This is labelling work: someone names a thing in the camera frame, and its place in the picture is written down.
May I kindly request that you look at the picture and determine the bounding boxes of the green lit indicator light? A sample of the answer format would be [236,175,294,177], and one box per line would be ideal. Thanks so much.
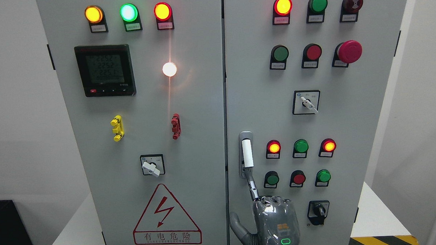
[120,3,143,32]

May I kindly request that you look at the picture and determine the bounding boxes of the red electric hazard warning sign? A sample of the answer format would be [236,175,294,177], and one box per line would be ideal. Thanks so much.
[133,184,203,245]

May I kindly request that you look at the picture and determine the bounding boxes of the red push button upper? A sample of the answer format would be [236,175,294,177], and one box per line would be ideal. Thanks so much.
[302,43,322,69]

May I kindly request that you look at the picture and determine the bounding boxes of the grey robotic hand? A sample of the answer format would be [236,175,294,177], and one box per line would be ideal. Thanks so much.
[229,168,300,245]

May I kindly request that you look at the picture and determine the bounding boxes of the left grey cabinet door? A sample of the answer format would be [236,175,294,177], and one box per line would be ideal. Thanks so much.
[36,0,229,245]

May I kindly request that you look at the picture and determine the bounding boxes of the red push button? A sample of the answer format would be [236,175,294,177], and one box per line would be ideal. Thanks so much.
[289,170,306,188]
[302,43,322,69]

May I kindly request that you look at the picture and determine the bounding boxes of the left door rotary selector switch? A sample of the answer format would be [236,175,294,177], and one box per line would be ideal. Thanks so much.
[140,154,166,177]

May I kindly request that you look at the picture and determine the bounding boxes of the red terminal connector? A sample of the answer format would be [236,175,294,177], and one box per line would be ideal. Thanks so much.
[170,113,181,140]

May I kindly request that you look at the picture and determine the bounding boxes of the white platform with hazard stripes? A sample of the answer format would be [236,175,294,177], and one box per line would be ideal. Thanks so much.
[53,184,419,245]

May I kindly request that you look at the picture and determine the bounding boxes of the right grey cabinet door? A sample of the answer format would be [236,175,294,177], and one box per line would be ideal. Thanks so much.
[223,0,406,245]

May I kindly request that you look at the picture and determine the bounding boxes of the red emergency stop mushroom button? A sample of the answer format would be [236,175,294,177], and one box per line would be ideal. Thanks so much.
[332,40,362,68]

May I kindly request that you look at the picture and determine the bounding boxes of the dark red buzzer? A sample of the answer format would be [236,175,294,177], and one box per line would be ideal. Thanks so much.
[340,0,363,23]

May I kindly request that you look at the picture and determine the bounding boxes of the bottom black-knob selector switch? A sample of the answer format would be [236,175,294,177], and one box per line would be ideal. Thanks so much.
[307,200,330,225]

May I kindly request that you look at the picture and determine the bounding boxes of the red lit indicator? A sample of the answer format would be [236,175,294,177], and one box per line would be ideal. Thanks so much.
[319,138,337,158]
[266,140,281,159]

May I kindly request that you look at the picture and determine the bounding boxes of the silver door lock handle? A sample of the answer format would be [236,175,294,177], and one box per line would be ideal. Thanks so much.
[238,131,254,179]

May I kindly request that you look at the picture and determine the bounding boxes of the yellow terminal connector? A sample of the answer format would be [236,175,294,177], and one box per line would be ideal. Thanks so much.
[110,115,124,142]

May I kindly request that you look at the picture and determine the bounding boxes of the red push button lower middle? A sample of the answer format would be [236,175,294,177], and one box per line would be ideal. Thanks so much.
[289,170,306,188]

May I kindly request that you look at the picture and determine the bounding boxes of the red indicator light left door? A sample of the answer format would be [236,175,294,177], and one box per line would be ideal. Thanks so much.
[154,2,174,30]

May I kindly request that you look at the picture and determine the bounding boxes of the yellow indicator light top left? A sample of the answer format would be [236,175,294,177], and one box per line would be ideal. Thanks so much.
[84,5,108,33]

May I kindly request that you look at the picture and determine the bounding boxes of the upper right rotary selector switch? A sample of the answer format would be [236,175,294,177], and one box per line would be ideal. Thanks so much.
[292,90,320,115]

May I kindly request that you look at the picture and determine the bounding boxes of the red lit indicator lower left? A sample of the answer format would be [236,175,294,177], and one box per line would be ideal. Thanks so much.
[266,140,281,159]

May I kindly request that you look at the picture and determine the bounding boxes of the red indicator light right top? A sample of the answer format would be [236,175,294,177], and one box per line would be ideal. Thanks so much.
[272,0,293,25]

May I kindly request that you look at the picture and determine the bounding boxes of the red lit indicator lower right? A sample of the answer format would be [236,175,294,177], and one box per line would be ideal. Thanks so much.
[319,138,337,158]

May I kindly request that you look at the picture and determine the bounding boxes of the green indicator lower middle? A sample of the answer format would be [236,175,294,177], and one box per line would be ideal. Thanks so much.
[292,139,309,159]

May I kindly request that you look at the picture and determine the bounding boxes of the grey cabinet door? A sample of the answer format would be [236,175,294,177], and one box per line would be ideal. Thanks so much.
[223,0,406,245]
[36,0,229,245]

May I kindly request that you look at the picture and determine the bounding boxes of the green push button upper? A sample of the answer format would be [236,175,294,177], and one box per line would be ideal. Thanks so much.
[269,45,289,70]

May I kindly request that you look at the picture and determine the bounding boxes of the black digital power meter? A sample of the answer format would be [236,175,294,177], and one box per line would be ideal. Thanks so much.
[74,44,137,97]

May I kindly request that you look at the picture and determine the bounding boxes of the green push button lower right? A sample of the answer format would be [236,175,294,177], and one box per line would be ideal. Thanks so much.
[315,169,331,187]

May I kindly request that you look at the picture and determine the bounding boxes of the green indicator light right top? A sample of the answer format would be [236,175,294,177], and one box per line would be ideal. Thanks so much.
[306,0,328,24]

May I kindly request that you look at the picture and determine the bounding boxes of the white lit indicator light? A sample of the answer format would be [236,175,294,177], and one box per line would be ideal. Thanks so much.
[162,62,177,78]

